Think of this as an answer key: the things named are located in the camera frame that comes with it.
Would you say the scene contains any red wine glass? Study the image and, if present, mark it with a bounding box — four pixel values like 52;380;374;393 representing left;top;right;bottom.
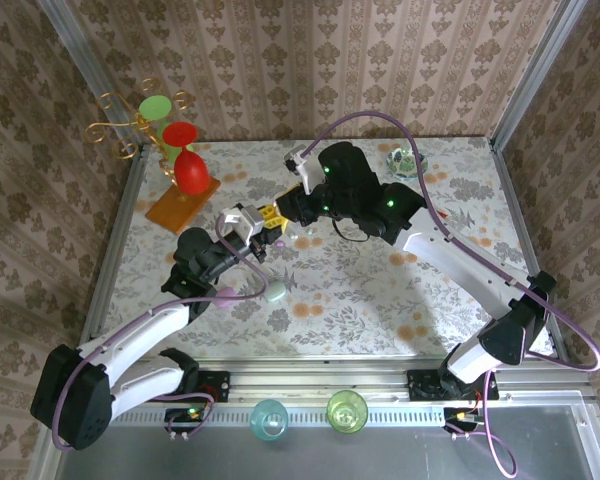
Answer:
160;121;210;196

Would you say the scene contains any green wine glass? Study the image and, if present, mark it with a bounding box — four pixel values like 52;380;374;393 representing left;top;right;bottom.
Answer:
138;94;197;161

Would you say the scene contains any black controller board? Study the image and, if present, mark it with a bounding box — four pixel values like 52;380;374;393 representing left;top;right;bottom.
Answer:
164;407;212;434
443;406;483;434

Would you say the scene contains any teal glass cup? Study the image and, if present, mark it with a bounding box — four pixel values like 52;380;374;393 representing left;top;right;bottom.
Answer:
249;398;290;442

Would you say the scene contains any green glass cup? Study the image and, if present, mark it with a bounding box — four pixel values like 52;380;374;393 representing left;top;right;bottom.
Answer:
326;388;370;434

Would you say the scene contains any grey metal sheet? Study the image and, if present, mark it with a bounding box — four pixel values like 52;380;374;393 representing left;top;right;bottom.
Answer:
54;402;597;480

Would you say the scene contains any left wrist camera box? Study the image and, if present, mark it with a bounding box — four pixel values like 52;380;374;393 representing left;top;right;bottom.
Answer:
219;202;266;242

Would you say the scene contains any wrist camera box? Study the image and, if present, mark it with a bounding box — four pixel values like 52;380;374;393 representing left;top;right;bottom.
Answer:
283;144;327;196
219;202;266;242

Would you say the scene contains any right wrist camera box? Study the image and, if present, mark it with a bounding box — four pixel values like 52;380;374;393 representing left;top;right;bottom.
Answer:
283;144;327;196

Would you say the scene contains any gold wire rack wooden base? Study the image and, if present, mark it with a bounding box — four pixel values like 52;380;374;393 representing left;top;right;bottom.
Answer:
84;77;222;235

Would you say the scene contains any thin black cable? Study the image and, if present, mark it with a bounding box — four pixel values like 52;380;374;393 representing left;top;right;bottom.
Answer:
329;219;377;245

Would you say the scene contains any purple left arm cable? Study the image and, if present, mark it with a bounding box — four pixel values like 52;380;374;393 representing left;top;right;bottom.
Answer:
52;222;270;450

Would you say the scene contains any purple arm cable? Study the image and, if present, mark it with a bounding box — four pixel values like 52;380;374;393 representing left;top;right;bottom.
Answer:
299;110;600;476
52;222;270;450

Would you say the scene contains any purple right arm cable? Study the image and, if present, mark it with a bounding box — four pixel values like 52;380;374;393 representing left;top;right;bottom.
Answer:
299;110;600;476

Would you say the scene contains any aluminium table side rail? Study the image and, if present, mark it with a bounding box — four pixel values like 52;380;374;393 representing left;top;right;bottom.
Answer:
73;144;149;364
488;139;572;364

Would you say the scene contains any thin purple base cable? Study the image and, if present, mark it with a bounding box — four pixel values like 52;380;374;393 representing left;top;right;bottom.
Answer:
165;392;217;442

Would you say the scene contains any perforated metal cable strip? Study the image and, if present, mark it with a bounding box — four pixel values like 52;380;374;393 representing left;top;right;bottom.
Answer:
112;407;446;426

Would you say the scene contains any aluminium frame post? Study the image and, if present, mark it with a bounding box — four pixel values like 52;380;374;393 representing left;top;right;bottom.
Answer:
34;0;147;151
488;0;597;151

